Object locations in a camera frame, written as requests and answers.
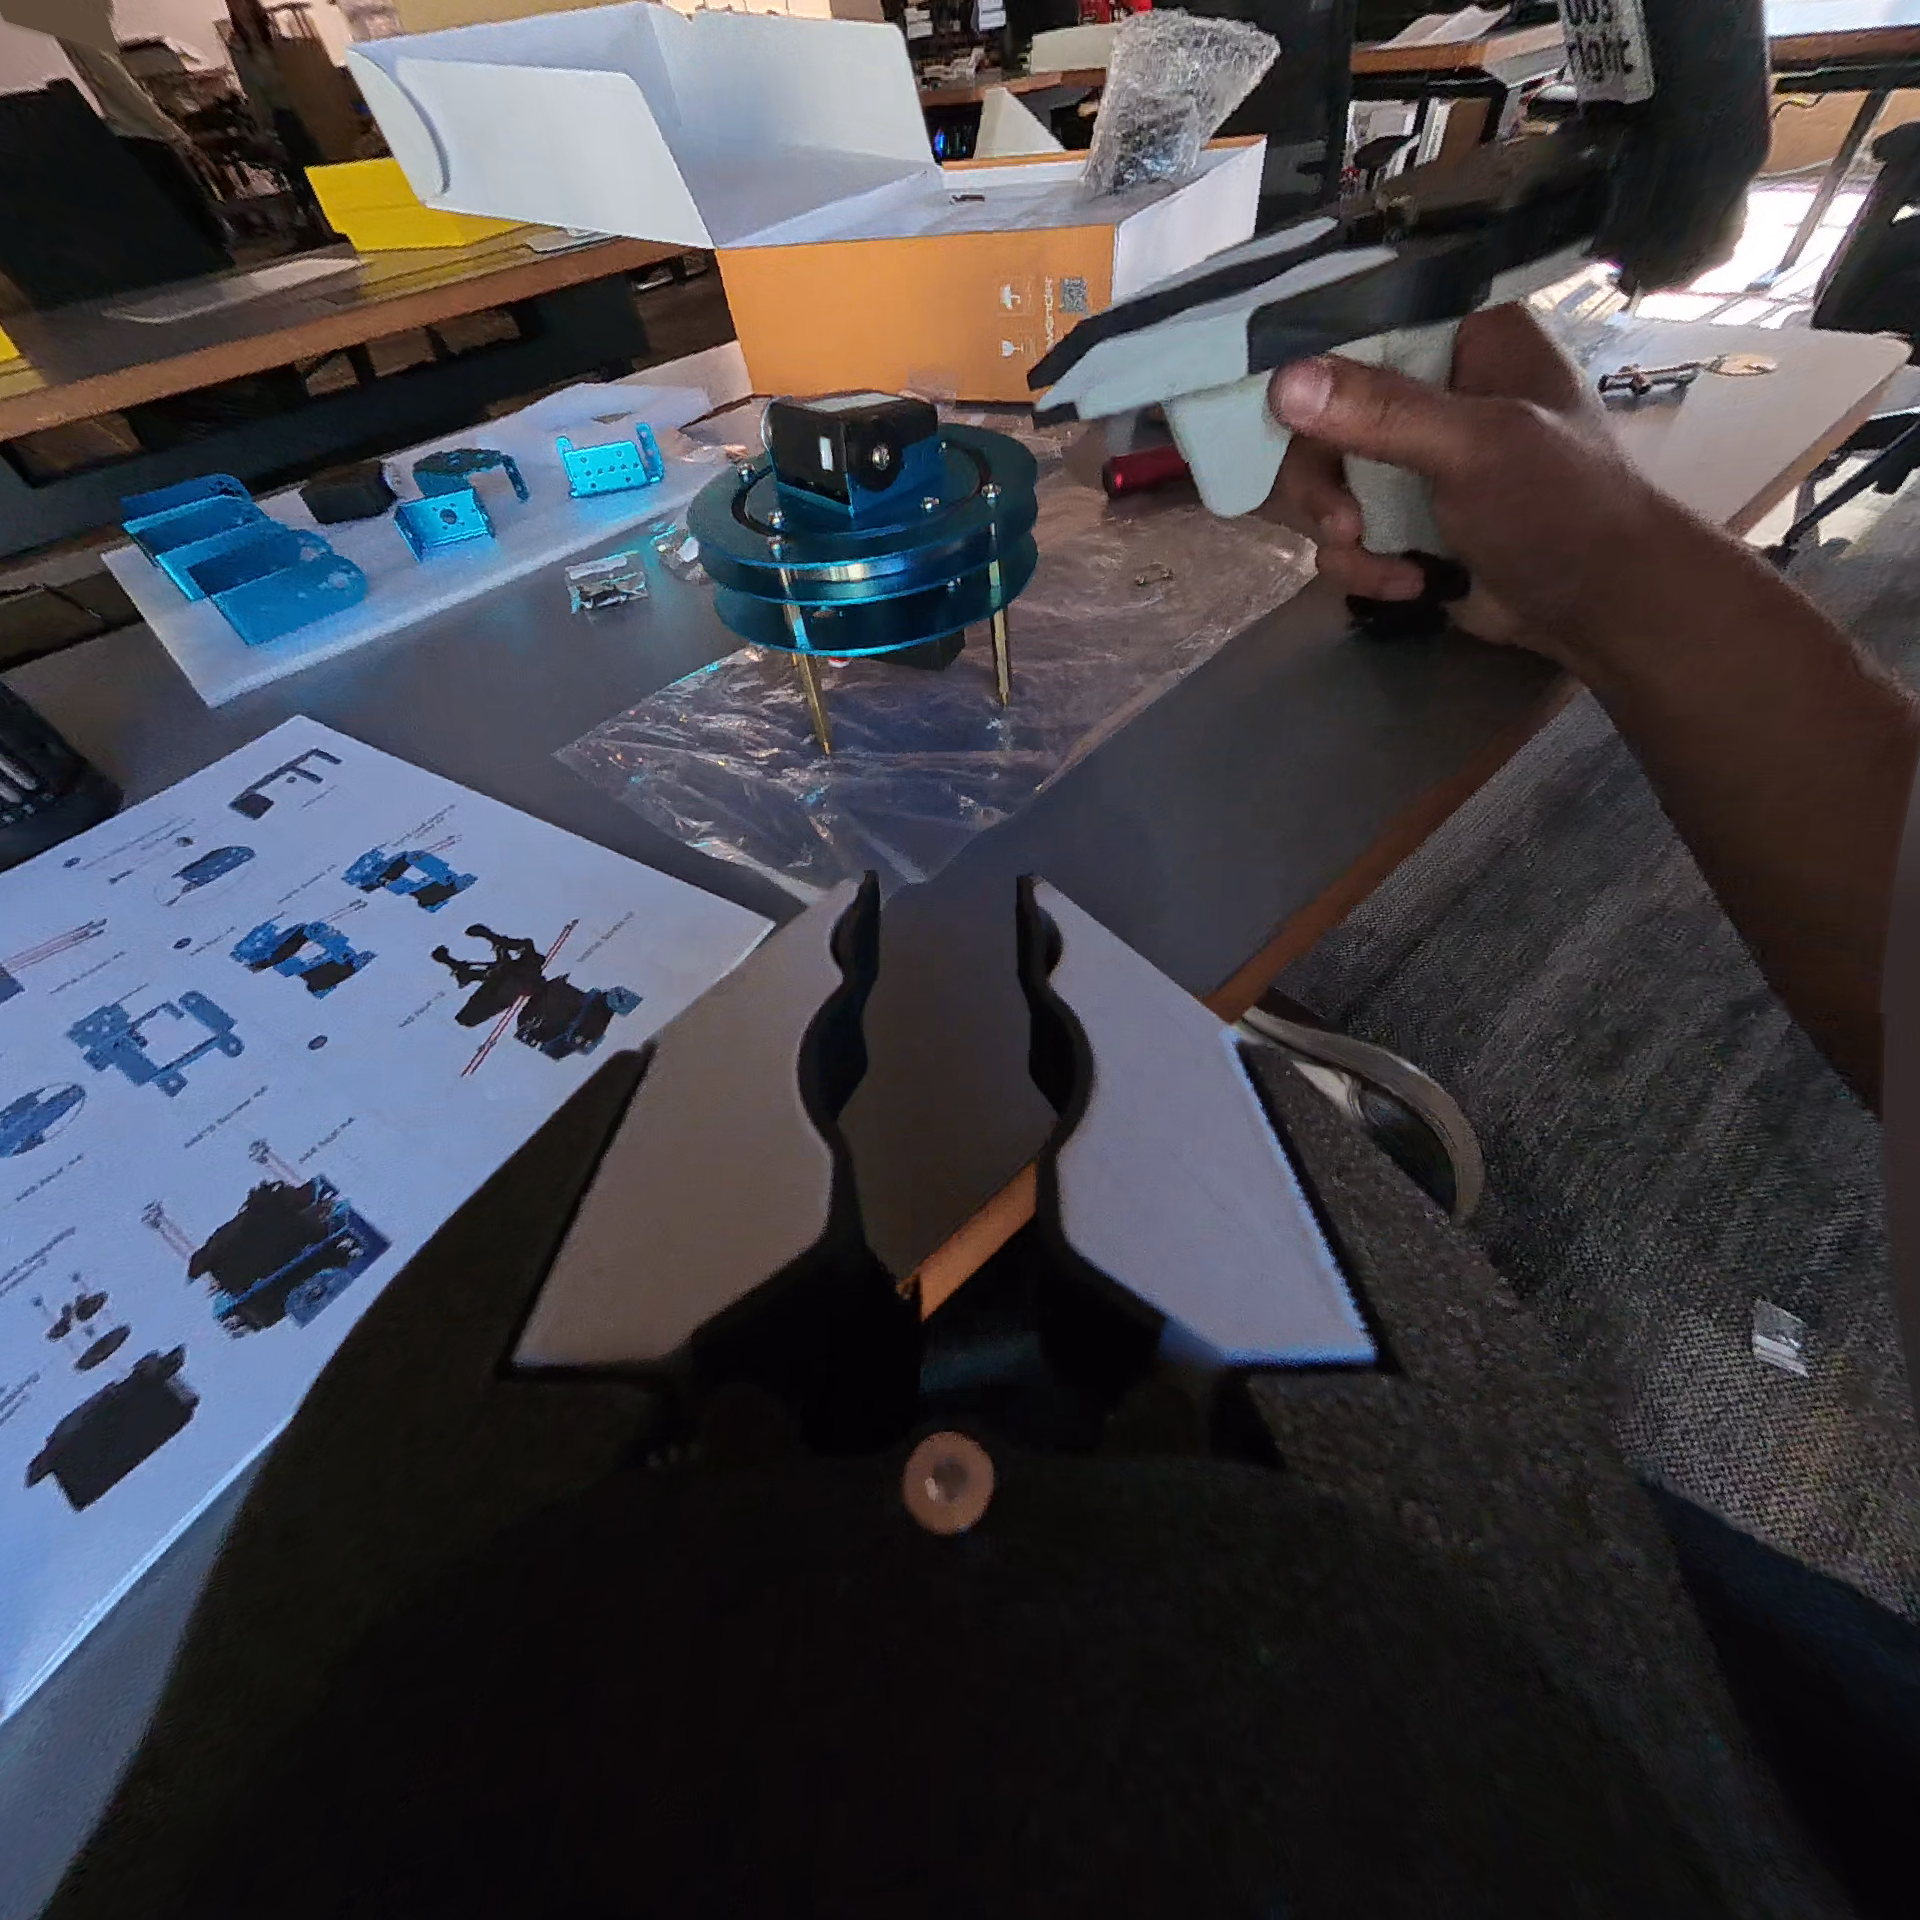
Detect person's right hand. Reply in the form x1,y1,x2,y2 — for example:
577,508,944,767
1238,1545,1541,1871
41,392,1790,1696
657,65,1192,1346
1263,300,1661,672

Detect orange and white cardboard box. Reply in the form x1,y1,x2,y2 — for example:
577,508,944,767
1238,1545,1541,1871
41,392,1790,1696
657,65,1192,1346
345,0,1269,406

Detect bubble wrap pouch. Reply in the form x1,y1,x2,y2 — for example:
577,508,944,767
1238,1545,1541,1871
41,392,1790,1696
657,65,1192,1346
1084,7,1285,196

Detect white instruction booklet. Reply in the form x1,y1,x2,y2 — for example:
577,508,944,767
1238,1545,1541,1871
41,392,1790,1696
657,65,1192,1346
0,716,774,1727

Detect white foam sheet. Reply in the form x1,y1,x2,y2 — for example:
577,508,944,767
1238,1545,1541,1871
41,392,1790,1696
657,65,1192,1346
102,382,722,710

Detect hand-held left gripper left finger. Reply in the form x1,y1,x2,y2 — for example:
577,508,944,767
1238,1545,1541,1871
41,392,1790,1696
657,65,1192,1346
510,872,885,1373

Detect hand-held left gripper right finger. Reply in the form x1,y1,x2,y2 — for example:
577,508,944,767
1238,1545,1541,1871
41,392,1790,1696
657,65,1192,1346
1016,872,1383,1368

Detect spread of hardware bags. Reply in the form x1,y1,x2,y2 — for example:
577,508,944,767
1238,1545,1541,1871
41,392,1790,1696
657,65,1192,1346
562,402,782,616

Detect wooden-topped desk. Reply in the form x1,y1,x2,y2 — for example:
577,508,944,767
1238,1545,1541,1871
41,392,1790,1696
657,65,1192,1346
0,223,712,572
1351,23,1920,272

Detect person's right forearm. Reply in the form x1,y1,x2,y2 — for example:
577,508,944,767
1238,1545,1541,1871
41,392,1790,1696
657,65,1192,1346
1558,480,1920,1119

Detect blue U bracket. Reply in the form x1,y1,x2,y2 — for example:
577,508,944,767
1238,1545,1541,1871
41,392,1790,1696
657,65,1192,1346
557,423,664,501

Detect black screwdriver bit holder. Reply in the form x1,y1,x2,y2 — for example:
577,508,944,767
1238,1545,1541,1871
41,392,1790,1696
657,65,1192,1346
0,680,125,872

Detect person's blue jeans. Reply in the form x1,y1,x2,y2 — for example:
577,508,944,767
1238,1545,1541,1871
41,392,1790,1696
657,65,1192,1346
1650,1485,1920,1920

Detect black flat screen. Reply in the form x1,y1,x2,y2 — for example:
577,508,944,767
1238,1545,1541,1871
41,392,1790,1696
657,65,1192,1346
0,81,232,309

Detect grey desk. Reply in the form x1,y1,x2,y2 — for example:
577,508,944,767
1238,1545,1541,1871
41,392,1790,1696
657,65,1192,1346
0,322,1912,1920

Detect teal round robot base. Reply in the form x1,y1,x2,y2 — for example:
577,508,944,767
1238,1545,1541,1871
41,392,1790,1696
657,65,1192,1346
688,421,1039,754

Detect black office chair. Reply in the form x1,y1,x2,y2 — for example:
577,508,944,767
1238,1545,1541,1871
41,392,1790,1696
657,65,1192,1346
1785,127,1920,557

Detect blue long metal plate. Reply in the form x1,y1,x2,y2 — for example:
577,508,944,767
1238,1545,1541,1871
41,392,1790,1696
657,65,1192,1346
150,510,308,593
124,471,260,544
209,544,367,647

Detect large clear plastic bag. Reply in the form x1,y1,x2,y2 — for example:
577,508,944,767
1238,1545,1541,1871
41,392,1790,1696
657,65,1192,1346
554,496,1321,902

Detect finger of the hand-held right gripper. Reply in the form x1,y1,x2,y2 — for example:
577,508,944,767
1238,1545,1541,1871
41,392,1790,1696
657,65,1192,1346
1029,292,1261,426
1105,220,1400,328

